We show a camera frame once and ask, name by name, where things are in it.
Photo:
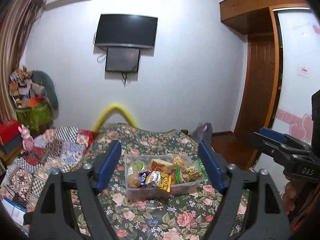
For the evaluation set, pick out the striped brown curtain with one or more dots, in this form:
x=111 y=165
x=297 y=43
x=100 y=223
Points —
x=16 y=23

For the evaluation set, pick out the person's right hand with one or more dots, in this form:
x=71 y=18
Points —
x=292 y=190

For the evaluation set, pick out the purple slipper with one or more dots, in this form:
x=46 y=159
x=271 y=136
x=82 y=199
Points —
x=202 y=132

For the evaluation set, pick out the floral green bedspread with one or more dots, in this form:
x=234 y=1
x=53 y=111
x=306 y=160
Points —
x=177 y=217

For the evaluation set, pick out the pink plush toy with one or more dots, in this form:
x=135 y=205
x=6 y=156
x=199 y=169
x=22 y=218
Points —
x=27 y=139

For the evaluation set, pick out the green lidded jelly cup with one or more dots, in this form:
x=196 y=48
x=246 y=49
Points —
x=141 y=166

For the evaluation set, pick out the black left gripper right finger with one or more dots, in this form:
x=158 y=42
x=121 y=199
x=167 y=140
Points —
x=250 y=207

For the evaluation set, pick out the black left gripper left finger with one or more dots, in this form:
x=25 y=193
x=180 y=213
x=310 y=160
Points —
x=69 y=208

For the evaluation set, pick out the white blue cardboard box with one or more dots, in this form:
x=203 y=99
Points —
x=15 y=211

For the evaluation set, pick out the large wall television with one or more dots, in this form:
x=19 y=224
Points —
x=121 y=30

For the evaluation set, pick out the green fabric covered box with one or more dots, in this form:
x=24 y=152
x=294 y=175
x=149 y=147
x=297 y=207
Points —
x=37 y=119

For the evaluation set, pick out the clear plastic storage box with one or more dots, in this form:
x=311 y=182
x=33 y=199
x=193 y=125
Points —
x=186 y=176

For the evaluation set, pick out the pile of patterned cloths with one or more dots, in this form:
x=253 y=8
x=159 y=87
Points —
x=24 y=91

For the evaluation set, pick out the white red snack bag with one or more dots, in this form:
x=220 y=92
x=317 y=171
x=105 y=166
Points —
x=153 y=179

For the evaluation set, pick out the green snack packet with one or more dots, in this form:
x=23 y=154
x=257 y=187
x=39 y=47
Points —
x=202 y=169

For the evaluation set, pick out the blue cracker snack bag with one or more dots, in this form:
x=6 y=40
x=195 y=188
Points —
x=143 y=177

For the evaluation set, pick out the brown labelled biscuit pack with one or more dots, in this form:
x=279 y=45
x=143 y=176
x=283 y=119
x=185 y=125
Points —
x=162 y=166

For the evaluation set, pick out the small wall monitor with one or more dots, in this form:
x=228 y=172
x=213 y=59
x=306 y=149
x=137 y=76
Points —
x=122 y=59

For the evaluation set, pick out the grey neck pillow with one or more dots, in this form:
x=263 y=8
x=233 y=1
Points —
x=41 y=78

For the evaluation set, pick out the yellow chips snack bag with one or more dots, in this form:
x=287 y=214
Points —
x=165 y=182

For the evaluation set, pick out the brown wooden door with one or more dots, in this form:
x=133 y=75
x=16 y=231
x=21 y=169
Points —
x=257 y=97

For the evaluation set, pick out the red box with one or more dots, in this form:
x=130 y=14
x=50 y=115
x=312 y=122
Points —
x=8 y=131

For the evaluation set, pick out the patchwork checkered quilt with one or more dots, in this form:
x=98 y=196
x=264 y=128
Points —
x=57 y=148

